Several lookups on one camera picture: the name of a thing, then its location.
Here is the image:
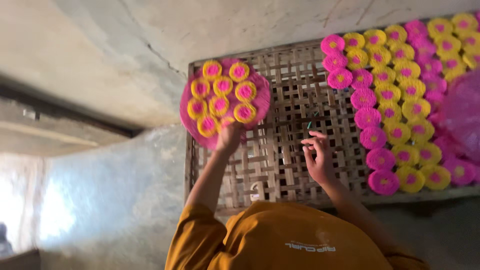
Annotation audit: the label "person's left hand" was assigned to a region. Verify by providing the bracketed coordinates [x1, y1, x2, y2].
[215, 120, 244, 156]

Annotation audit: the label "person's right hand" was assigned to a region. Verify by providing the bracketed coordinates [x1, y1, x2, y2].
[301, 130, 337, 185]

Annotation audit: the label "round pink woven plate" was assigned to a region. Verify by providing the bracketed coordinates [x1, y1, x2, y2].
[179, 57, 271, 151]

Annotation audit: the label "cluster of yellow discs with pink centres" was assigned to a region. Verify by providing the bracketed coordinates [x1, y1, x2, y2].
[187, 60, 258, 139]

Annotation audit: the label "woven bamboo drying tray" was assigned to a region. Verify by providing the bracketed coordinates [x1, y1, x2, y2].
[184, 15, 480, 217]

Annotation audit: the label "person's mustard yellow shirt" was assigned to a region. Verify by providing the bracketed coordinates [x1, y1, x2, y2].
[165, 200, 431, 270]

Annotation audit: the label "rows of pink and yellow discs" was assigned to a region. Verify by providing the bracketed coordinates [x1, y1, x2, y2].
[320, 11, 480, 196]

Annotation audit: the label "pink plastic bag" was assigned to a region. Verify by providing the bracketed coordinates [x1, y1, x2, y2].
[438, 69, 480, 163]

